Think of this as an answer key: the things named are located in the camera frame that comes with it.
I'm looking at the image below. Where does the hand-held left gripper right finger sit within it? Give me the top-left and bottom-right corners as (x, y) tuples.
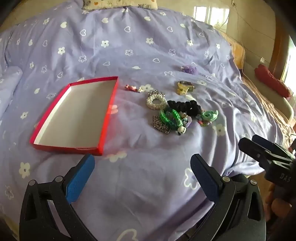
(190, 153), (266, 241)

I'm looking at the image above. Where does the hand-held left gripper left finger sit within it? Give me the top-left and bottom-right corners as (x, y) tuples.
(19, 153), (97, 241)

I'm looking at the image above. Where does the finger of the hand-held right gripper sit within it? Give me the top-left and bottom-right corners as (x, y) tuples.
(238, 137), (274, 167)
(252, 135), (295, 161)

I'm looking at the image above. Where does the mint green hair clip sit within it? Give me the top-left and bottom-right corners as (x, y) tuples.
(201, 110), (219, 121)

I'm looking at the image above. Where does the red shallow box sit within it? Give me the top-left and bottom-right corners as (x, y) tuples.
(30, 76), (119, 156)

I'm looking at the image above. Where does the silver chain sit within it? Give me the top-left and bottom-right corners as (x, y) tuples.
(151, 115), (173, 134)

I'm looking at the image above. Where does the green braided bracelet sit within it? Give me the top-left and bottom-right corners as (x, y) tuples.
(159, 109), (184, 127)

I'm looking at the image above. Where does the black scrunchie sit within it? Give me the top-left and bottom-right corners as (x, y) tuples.
(167, 100), (203, 118)

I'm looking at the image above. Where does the gold wrist watch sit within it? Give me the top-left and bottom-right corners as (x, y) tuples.
(177, 80), (195, 95)

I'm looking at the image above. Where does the white pearl bracelet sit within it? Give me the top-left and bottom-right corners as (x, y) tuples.
(146, 91), (167, 110)

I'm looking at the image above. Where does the pink bead charm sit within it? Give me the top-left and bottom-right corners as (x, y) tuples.
(125, 85), (144, 93)

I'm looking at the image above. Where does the person's right hand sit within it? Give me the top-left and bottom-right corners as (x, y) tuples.
(265, 185), (293, 219)

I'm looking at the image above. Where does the purple gold hair clip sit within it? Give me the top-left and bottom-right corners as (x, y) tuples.
(183, 113), (194, 128)

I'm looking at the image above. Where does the red cushion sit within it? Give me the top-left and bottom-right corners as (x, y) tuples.
(254, 64), (291, 99)

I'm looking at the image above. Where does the orange bed sheet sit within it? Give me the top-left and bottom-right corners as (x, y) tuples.
(228, 35), (296, 132)

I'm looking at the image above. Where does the window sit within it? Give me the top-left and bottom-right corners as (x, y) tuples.
(192, 5), (230, 29)

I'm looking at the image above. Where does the purple floral blanket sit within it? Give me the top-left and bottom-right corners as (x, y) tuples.
(0, 0), (292, 241)

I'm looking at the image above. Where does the floral pillow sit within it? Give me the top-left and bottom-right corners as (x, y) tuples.
(82, 0), (159, 11)

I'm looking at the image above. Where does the colourful beaded bracelet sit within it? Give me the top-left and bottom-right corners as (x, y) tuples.
(196, 117), (212, 128)

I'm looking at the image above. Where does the purple fuzzy hair tie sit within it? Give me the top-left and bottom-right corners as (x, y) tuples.
(181, 65), (198, 75)

